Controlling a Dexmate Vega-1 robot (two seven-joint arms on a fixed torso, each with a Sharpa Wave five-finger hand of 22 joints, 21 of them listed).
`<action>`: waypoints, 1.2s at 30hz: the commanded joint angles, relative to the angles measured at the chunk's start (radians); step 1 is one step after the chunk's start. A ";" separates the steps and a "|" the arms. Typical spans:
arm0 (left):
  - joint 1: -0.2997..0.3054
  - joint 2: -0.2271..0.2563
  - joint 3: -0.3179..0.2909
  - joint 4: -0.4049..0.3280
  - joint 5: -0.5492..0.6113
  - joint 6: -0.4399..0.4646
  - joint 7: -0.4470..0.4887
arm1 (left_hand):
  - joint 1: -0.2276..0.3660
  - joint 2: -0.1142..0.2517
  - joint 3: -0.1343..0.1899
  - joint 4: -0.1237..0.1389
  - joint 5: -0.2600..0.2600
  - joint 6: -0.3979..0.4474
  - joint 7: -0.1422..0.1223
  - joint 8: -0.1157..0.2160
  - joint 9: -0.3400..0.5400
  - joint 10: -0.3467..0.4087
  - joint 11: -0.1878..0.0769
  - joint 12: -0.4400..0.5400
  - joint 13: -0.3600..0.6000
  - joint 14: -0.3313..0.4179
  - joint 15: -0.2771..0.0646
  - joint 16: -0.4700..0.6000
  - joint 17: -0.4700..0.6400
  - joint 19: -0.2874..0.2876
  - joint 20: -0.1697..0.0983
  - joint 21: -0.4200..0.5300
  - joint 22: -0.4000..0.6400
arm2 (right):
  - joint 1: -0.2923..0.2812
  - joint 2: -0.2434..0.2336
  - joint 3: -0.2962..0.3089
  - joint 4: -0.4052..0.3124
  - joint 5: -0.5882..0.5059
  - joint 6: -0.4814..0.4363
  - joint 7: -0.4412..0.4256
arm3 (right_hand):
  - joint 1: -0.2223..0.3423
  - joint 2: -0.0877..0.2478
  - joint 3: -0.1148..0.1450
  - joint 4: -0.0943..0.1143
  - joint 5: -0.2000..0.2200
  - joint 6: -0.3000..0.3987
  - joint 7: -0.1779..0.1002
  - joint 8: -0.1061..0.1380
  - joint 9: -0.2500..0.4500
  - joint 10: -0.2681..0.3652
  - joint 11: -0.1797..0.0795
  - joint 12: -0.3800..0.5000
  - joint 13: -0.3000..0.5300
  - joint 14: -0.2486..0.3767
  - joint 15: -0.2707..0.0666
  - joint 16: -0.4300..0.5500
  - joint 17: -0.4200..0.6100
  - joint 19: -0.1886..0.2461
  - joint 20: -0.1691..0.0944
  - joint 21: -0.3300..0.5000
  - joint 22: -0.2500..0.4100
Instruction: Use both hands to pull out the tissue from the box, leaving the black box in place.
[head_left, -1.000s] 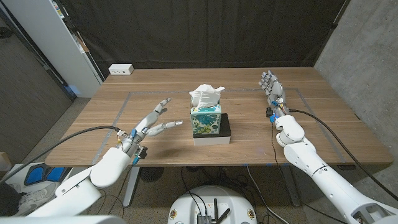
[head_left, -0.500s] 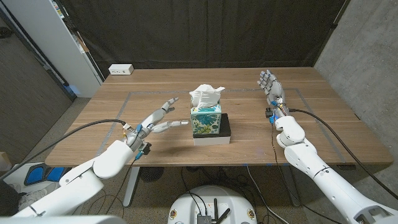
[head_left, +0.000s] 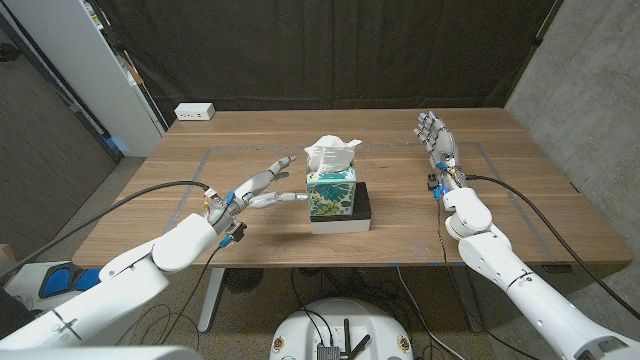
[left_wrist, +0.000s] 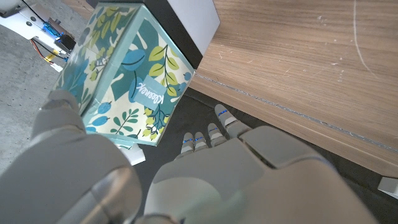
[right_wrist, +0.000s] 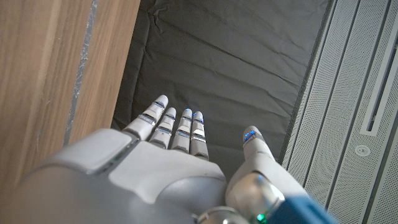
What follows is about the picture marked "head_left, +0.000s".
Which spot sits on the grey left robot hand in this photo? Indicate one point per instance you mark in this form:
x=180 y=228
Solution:
x=235 y=202

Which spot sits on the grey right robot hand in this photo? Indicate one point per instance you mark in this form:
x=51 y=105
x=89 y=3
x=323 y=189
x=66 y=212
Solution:
x=444 y=147

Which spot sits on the teal floral tissue box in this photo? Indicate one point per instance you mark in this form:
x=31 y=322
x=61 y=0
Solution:
x=330 y=195

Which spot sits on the white tissue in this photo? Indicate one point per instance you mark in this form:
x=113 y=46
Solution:
x=330 y=152

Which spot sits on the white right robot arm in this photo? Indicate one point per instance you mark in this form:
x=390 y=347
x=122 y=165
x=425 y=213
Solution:
x=500 y=260

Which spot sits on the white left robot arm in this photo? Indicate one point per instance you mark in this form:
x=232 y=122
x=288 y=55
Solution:
x=125 y=280

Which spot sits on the black box with white base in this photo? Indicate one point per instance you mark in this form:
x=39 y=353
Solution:
x=362 y=210

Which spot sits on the black round fan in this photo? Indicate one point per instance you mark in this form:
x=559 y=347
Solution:
x=242 y=279

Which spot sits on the white table leg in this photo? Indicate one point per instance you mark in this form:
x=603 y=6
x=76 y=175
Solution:
x=212 y=295

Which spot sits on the white power strip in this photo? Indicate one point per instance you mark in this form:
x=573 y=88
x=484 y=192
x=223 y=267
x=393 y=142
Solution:
x=194 y=111

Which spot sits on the backdrop stand pole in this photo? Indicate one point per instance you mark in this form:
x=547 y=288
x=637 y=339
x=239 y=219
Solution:
x=537 y=41
x=150 y=102

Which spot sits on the black backdrop curtain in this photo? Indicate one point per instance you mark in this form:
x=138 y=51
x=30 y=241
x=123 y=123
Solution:
x=325 y=50

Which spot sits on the grey table leg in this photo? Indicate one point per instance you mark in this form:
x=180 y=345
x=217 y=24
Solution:
x=470 y=305

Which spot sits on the white robot torso base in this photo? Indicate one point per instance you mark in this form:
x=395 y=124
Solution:
x=360 y=320

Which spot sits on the black antenna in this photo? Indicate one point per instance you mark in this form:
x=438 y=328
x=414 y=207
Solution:
x=361 y=346
x=346 y=335

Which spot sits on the black router device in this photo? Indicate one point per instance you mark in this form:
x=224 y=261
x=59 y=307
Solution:
x=328 y=352

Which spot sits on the white platform with blue pads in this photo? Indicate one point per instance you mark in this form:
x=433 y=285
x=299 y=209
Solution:
x=55 y=281

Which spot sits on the white cabinet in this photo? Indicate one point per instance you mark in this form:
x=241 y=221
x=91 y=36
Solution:
x=85 y=65

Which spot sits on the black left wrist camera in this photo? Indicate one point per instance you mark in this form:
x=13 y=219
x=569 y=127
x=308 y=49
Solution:
x=237 y=231

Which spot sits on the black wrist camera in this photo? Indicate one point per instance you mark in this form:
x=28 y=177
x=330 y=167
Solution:
x=237 y=231
x=432 y=181

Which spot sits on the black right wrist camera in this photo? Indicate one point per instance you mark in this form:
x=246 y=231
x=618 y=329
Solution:
x=432 y=181

